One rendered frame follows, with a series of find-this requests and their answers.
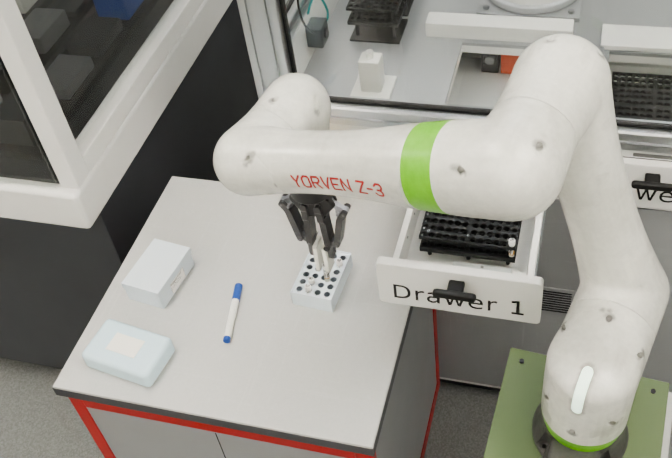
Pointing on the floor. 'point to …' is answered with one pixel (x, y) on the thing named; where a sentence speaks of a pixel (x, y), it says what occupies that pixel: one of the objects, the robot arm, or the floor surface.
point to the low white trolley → (263, 343)
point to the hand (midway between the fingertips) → (323, 254)
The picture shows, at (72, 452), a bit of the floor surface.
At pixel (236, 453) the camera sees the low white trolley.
